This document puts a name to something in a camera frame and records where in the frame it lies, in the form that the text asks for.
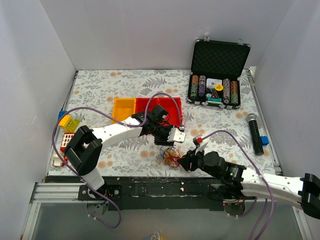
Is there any yellow thin cable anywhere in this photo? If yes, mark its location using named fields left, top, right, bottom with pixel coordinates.
left=151, top=147, right=182, bottom=169

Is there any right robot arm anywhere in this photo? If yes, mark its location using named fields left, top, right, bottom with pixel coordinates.
left=177, top=150, right=320, bottom=219

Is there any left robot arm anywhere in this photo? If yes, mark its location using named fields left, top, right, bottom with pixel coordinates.
left=63, top=105, right=184, bottom=200

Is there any red plastic bin right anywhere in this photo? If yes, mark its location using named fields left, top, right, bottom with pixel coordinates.
left=158, top=97, right=183, bottom=127

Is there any red plastic bin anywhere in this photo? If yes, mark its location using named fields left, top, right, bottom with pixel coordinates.
left=135, top=97, right=160, bottom=114
left=158, top=97, right=183, bottom=127

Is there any red plastic bin middle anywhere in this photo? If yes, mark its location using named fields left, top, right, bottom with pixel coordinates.
left=135, top=97, right=160, bottom=114

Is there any yellow plastic bin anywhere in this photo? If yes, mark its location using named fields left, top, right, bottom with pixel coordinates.
left=112, top=98, right=136, bottom=121

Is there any floral patterned table mat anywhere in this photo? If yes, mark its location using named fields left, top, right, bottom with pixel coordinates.
left=47, top=69, right=278, bottom=178

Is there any teal rectangular tag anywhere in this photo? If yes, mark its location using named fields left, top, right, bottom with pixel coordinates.
left=207, top=97, right=222, bottom=103

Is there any poker chip stack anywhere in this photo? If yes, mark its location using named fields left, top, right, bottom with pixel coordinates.
left=223, top=78, right=230, bottom=104
left=230, top=81, right=238, bottom=105
left=189, top=75, right=199, bottom=100
left=197, top=75, right=206, bottom=98

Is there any black handheld microphone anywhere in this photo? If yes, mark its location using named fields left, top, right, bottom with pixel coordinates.
left=246, top=113, right=264, bottom=156

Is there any blue toy block right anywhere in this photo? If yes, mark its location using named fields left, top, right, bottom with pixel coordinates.
left=260, top=136, right=270, bottom=146

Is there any blue toy block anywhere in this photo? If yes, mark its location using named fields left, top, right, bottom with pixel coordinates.
left=58, top=110, right=67, bottom=120
left=260, top=136, right=270, bottom=146

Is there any playing card deck box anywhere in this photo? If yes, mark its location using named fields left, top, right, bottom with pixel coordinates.
left=206, top=78, right=223, bottom=90

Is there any yellow round dealer button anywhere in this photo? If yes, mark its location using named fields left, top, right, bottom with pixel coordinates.
left=214, top=83, right=224, bottom=92

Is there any black poker chip case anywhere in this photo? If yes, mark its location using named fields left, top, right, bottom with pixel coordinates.
left=187, top=39, right=251, bottom=109

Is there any lime green toy block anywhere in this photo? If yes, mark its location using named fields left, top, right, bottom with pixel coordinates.
left=66, top=118, right=81, bottom=133

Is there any red white window block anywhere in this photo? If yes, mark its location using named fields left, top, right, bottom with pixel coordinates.
left=60, top=132, right=75, bottom=153

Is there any yellow toy block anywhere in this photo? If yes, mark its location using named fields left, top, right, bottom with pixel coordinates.
left=58, top=115, right=72, bottom=133

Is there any blue toy block left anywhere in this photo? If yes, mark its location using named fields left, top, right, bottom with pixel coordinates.
left=58, top=110, right=67, bottom=120

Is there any red white small object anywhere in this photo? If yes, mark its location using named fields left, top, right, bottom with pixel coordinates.
left=52, top=153, right=68, bottom=167

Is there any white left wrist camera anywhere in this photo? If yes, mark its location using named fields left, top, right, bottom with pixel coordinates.
left=167, top=127, right=186, bottom=143

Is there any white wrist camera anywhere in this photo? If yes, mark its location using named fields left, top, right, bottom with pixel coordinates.
left=167, top=127, right=186, bottom=143
left=192, top=134, right=208, bottom=154

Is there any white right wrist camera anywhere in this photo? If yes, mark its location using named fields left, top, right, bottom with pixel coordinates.
left=192, top=134, right=208, bottom=154

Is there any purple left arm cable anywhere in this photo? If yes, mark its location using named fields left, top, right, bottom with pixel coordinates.
left=51, top=91, right=186, bottom=229

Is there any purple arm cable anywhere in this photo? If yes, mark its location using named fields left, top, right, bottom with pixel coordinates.
left=51, top=91, right=186, bottom=229
left=201, top=129, right=275, bottom=240

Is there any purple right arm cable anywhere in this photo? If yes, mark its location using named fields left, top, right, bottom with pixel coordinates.
left=201, top=129, right=275, bottom=240

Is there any cable bundle bottom edge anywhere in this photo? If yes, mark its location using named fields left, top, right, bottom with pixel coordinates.
left=143, top=229, right=168, bottom=240

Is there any aluminium frame rail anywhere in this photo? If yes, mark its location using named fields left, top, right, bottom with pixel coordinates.
left=20, top=182, right=82, bottom=240

